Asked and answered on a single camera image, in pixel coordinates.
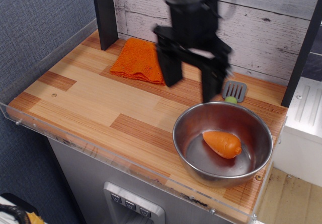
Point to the silver dispenser button panel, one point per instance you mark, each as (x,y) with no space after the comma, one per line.
(127,207)

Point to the white aluminium frame block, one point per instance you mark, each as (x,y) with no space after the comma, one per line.
(298,151)

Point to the white rail with black base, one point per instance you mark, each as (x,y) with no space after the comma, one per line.
(14,209)

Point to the grey toy spatula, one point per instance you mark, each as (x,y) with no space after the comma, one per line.
(233,89)

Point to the black upright post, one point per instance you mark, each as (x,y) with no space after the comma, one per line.
(106,21)
(303,55)

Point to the grey toy fridge cabinet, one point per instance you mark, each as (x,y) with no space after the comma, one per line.
(86,177)

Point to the orange toy carrot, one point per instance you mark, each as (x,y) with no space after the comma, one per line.
(225,144)

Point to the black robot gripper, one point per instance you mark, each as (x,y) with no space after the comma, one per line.
(192,38)

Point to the black left upright post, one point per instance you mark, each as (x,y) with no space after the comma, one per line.
(106,21)

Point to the clear acrylic table guard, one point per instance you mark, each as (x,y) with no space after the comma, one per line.
(124,121)

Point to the black right upright post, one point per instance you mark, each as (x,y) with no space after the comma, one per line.
(303,55)

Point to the stainless steel bowl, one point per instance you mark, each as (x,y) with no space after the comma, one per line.
(203,163)

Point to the folded orange cloth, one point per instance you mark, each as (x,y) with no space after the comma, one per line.
(138,61)

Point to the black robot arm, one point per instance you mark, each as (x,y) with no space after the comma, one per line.
(192,39)

